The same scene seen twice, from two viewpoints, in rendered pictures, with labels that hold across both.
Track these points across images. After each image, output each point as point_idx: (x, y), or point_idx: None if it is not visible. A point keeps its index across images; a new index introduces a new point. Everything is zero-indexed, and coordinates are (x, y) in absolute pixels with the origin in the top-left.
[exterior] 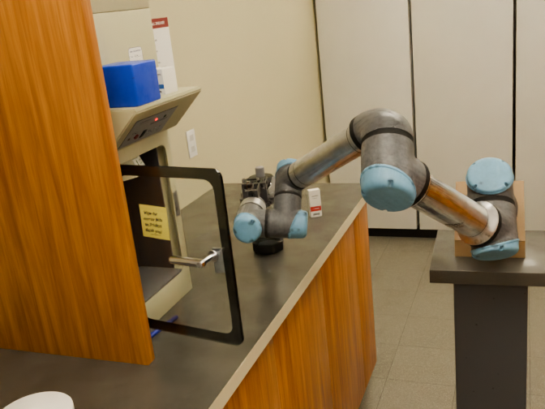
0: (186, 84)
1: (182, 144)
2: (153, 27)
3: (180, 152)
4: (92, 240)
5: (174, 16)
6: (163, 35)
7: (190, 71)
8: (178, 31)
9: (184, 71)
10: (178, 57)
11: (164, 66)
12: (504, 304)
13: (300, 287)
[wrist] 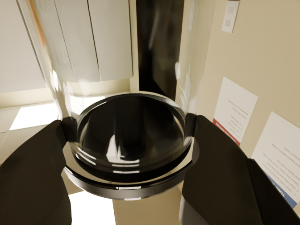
0: (213, 69)
1: (242, 22)
2: (226, 131)
3: (249, 14)
4: None
5: (206, 116)
6: (220, 118)
7: (206, 74)
8: (207, 107)
9: (212, 80)
10: (214, 93)
11: (229, 102)
12: None
13: None
